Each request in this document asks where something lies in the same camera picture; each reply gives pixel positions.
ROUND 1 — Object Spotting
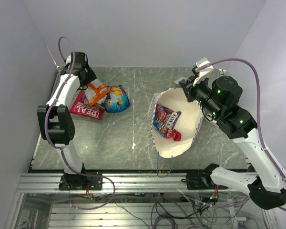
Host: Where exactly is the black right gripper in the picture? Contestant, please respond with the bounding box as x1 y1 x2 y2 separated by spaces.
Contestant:
179 73 223 118

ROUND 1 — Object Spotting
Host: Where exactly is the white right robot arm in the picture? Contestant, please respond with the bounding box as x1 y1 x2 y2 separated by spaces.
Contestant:
179 76 286 210

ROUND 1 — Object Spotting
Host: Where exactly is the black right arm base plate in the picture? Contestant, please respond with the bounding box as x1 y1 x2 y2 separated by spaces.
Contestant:
181 170 215 190

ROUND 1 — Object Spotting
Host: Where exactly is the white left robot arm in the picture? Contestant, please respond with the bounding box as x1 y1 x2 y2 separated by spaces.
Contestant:
37 52 96 189

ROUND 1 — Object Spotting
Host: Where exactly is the orange snack bag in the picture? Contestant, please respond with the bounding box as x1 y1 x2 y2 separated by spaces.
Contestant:
84 79 110 105

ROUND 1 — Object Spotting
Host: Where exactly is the purple candy snack bag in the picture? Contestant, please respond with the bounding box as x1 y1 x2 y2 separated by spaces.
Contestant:
81 91 107 106

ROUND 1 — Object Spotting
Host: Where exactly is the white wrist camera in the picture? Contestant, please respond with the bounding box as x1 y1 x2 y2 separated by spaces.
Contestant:
193 57 214 86
65 55 72 64

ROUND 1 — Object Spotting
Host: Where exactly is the blue M&M candy packet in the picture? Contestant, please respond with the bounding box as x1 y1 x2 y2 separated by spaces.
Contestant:
153 104 174 138

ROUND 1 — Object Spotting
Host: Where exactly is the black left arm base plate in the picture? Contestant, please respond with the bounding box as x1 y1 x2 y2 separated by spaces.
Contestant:
58 173 102 191

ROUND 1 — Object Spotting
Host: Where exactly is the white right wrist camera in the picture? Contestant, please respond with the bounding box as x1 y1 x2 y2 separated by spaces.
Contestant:
193 57 214 86

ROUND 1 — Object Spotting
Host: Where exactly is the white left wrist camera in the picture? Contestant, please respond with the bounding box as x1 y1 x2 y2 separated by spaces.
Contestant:
65 55 72 64

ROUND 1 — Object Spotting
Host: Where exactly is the pink small candy packet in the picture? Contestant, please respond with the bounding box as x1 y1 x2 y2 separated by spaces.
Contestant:
165 129 182 142

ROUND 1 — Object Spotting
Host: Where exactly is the aluminium frame rail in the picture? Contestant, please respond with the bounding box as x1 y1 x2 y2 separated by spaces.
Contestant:
16 173 267 194

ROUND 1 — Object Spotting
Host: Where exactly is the blue candy snack bag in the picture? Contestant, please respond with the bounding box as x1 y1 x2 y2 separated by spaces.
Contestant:
102 85 130 113

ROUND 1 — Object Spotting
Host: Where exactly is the purple FOXS candy bag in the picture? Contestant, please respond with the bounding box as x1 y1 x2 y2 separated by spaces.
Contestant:
165 111 182 129

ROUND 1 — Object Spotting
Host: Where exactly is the red REAL chips bag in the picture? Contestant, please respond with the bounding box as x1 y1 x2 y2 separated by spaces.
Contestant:
70 91 105 120

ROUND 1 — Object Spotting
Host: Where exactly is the blue checkered paper bag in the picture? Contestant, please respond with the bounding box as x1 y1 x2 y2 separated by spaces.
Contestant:
148 88 204 160

